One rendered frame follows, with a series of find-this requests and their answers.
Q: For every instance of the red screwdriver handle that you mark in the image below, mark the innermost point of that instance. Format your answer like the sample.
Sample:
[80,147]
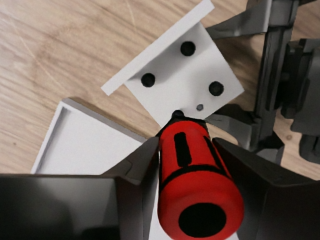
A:
[197,197]

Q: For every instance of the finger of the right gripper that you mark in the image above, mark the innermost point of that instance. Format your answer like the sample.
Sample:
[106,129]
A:
[252,21]
[231,119]

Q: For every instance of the grey cylinder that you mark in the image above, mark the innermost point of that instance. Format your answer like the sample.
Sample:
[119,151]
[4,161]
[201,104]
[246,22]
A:
[199,107]

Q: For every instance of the black screw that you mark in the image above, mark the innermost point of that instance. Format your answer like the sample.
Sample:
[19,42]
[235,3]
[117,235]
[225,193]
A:
[148,80]
[188,48]
[177,112]
[216,88]

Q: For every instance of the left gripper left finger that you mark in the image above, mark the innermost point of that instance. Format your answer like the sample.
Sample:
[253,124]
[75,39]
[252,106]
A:
[114,205]

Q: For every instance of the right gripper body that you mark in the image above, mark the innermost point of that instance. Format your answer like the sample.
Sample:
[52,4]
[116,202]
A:
[285,84]

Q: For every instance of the white bracket with holes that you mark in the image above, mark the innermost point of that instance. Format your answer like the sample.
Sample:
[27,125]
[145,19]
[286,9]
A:
[181,82]

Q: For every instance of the white shallow tray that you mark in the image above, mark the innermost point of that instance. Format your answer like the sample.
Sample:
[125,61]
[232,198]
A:
[76,145]

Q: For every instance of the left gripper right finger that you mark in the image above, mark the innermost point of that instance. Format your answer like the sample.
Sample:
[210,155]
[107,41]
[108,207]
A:
[278,204]

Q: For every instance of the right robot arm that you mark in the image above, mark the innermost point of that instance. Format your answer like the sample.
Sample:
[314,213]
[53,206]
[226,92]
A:
[307,120]

